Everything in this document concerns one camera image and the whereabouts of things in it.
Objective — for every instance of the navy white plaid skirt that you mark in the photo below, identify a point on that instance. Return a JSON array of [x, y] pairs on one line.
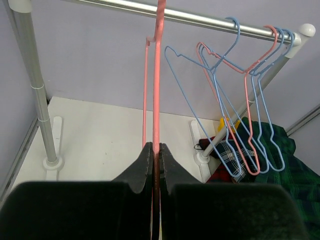
[[232, 159]]

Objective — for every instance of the red navy plaid skirt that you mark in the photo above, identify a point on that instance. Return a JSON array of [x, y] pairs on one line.
[[220, 174]]

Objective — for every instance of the dark green plaid skirt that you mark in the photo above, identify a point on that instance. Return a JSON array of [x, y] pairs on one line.
[[301, 182]]

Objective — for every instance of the pink hanger of navy skirt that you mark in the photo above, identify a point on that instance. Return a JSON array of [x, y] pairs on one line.
[[230, 127]]

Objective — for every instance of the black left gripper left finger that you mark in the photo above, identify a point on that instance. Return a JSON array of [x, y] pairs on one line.
[[139, 175]]

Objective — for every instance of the white metal clothes rack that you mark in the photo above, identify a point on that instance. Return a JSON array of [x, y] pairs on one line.
[[87, 76]]

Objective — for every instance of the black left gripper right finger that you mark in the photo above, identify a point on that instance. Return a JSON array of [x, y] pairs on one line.
[[171, 172]]

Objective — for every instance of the blue hanger of green skirt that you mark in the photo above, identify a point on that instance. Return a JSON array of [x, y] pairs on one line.
[[196, 125]]

